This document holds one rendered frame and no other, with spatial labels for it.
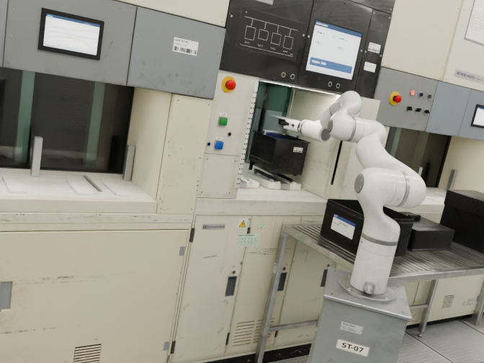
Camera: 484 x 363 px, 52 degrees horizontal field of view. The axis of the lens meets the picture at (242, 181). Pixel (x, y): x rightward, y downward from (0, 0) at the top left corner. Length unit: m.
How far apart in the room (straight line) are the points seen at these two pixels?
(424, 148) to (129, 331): 2.38
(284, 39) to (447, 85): 1.13
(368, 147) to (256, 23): 0.68
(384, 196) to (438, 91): 1.36
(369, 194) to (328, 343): 0.51
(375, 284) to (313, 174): 1.04
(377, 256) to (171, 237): 0.85
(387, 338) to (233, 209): 0.86
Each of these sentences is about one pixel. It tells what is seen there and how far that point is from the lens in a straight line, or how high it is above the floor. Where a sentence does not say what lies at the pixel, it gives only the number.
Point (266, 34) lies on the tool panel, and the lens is 2.11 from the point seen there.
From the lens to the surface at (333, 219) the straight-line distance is 2.23.
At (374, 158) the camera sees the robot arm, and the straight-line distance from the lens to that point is 1.78.
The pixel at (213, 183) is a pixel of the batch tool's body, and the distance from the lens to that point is 2.09.
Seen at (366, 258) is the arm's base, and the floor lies 0.89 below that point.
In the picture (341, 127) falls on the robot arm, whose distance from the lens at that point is 1.93.
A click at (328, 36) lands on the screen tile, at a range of 2.31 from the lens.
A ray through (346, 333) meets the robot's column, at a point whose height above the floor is 0.65.
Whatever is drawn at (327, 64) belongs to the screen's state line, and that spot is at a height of 1.51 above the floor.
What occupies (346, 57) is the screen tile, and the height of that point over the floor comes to 1.56.
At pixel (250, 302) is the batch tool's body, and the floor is 0.36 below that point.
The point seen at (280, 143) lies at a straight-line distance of 2.49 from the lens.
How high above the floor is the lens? 1.38
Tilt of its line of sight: 12 degrees down
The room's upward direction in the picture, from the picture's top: 11 degrees clockwise
